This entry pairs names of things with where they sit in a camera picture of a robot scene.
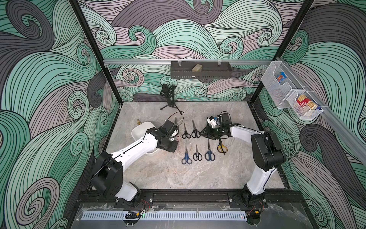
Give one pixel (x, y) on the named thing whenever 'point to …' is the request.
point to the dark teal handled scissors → (209, 155)
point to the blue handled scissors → (186, 159)
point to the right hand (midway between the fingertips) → (203, 134)
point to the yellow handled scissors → (221, 148)
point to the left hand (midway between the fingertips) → (173, 145)
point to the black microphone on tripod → (167, 91)
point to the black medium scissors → (195, 133)
